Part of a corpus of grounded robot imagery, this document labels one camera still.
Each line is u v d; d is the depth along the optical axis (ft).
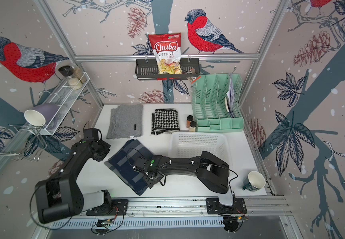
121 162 2.88
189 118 3.28
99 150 2.19
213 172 1.50
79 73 2.81
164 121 3.41
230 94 3.02
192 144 3.15
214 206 2.39
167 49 2.67
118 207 2.40
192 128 3.18
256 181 2.56
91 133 2.26
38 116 1.99
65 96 2.69
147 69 3.12
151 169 1.84
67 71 2.56
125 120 3.50
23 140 1.98
